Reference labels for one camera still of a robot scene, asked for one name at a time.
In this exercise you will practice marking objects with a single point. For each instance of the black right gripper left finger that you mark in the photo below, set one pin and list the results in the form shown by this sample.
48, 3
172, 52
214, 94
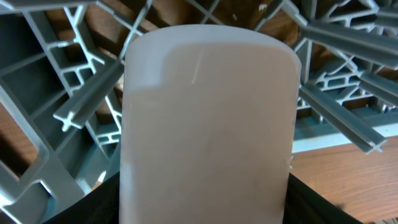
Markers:
101, 206

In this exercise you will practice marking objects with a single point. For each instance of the pink plastic cup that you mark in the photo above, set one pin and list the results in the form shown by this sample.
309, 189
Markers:
207, 127

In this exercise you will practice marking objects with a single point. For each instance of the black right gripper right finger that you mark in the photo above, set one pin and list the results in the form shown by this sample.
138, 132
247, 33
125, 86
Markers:
304, 205

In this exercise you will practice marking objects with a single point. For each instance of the grey dishwasher rack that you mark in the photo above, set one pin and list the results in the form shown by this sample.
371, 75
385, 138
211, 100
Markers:
61, 93

